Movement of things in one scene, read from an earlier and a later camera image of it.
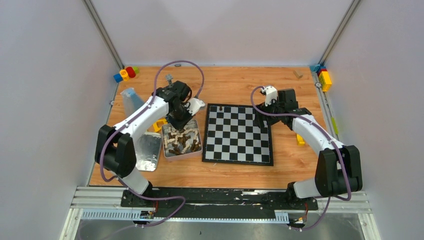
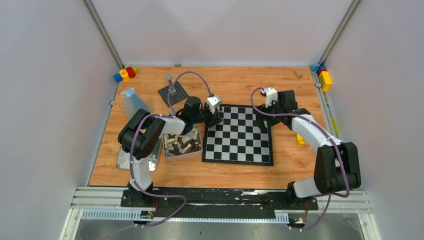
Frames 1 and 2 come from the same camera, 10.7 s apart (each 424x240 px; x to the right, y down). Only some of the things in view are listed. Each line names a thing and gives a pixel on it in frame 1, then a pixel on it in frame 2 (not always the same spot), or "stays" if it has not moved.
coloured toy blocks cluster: x=130 y=72 stays
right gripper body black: x=274 y=108 stays
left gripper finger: x=185 y=120 → x=217 y=118
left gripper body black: x=180 y=120 → x=211 y=117
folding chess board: x=232 y=136 stays
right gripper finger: x=259 y=120 stays
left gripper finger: x=178 y=124 → x=214 y=121
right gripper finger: x=264 y=118 stays
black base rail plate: x=216 y=203 stays
